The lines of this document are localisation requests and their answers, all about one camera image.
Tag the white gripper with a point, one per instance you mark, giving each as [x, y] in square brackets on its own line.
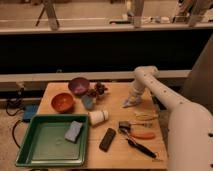
[135, 95]

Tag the light blue towel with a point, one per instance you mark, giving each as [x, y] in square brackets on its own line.
[131, 102]

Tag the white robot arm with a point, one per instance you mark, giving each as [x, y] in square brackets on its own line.
[190, 128]

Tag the purple bowl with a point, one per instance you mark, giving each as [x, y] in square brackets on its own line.
[79, 86]

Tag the red bowl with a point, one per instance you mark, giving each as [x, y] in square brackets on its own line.
[62, 102]

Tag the yellow clip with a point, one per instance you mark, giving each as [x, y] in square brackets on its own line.
[145, 117]

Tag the purple grape bunch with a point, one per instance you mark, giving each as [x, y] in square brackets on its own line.
[98, 90]

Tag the white paper cup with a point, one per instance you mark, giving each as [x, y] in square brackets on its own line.
[97, 117]

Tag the blue cup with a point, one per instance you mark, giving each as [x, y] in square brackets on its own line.
[88, 102]

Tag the black remote control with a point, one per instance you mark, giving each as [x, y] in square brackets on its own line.
[107, 139]

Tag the blue sponge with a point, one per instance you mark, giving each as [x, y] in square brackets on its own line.
[73, 131]

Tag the green plastic tray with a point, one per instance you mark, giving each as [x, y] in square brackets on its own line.
[44, 144]

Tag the blue box on floor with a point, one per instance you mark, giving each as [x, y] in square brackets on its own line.
[29, 112]

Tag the orange handled pliers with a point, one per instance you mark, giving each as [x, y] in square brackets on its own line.
[143, 136]

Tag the black handled tool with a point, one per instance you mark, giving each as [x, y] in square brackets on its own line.
[141, 148]

